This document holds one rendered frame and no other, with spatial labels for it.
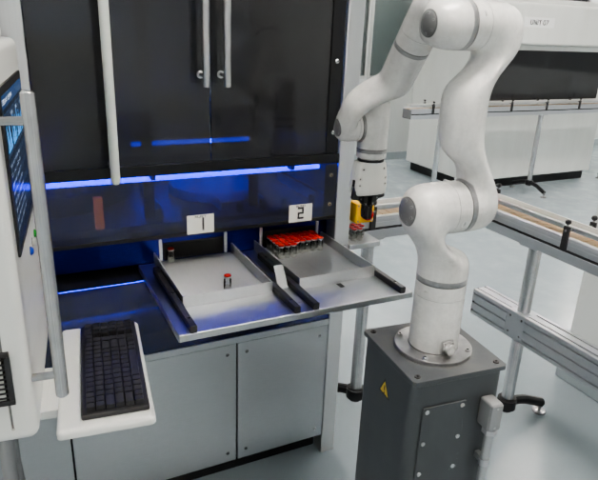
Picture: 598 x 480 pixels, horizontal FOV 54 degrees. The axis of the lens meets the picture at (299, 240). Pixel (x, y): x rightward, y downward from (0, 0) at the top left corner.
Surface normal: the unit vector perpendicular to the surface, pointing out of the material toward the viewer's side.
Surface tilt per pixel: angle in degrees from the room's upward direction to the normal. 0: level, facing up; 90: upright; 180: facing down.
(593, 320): 90
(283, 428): 90
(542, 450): 0
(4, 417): 90
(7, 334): 90
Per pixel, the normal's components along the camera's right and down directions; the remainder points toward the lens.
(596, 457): 0.04, -0.94
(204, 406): 0.44, 0.33
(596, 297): -0.90, 0.12
